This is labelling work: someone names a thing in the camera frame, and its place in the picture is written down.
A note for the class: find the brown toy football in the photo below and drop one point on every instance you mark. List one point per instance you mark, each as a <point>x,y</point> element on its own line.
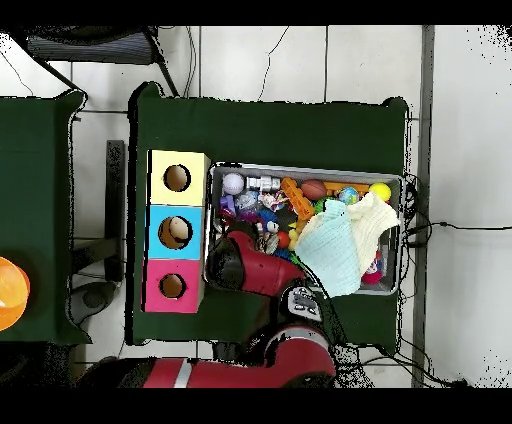
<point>314,190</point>

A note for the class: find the orange plastic bowl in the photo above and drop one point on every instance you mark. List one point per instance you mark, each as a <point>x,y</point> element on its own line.
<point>12,292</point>

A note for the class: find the plain yellow ball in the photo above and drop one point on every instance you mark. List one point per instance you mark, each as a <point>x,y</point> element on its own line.
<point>380,192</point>

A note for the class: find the dark green side-table cloth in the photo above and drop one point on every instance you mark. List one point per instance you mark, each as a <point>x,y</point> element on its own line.
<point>36,200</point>

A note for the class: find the globe print ball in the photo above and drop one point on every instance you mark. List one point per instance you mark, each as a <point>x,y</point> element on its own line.
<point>348,195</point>

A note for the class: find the silver metal fitting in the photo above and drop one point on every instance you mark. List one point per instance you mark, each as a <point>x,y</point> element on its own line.
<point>262,183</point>

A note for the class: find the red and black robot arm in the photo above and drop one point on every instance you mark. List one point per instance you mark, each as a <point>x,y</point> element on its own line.
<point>268,272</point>

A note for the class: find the black chair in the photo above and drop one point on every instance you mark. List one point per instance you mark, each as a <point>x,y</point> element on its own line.
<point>88,48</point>

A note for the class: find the mint waffle cloth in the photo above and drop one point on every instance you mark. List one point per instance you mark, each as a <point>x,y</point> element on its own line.
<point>332,248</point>

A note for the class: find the dark green table cloth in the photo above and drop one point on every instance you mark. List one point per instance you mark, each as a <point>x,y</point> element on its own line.
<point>260,132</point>

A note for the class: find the orange plastic building brick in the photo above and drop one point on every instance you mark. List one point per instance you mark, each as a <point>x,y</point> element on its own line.
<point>298,198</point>

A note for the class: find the shallow silver mesh bin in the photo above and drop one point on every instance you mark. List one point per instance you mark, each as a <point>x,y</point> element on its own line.
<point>240,170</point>

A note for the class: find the white toy baseball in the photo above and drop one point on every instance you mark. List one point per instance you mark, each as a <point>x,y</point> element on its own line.
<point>232,184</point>

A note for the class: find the small red ball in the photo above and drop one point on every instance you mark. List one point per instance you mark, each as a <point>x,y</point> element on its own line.
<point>283,240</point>

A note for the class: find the wooden box with three holes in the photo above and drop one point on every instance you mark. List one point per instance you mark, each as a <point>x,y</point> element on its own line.
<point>160,196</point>

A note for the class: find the black upright panel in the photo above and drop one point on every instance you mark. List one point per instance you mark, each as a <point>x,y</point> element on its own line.
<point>115,200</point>

